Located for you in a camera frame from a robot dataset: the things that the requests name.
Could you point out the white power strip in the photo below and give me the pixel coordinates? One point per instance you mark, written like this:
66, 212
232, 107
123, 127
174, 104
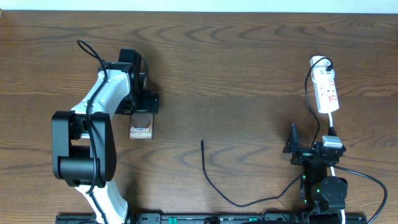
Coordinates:
323, 78

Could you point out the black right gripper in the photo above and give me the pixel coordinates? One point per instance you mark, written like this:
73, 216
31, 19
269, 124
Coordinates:
292, 144

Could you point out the Galaxy S25 Ultra smartphone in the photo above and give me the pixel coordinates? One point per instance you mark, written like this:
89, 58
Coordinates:
141, 126

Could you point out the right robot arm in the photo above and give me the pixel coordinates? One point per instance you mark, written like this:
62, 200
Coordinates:
324, 194

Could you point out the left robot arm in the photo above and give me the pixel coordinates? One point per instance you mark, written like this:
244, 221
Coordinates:
83, 148

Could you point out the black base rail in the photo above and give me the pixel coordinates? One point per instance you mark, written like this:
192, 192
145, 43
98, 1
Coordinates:
269, 217

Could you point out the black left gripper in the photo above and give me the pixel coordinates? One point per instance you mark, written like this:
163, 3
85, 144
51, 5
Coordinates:
146, 106

